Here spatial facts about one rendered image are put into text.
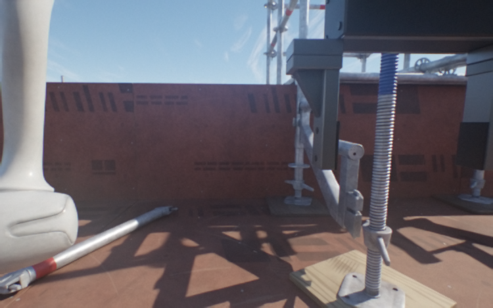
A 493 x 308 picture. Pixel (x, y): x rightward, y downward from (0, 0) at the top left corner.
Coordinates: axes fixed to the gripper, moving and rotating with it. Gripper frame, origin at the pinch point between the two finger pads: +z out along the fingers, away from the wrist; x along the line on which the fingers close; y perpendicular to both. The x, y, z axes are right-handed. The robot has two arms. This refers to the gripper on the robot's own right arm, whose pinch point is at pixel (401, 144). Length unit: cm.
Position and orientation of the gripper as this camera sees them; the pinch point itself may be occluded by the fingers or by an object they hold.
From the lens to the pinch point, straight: 25.3
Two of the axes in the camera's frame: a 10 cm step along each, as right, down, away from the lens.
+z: -0.1, 9.9, 1.3
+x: 10.0, 0.0, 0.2
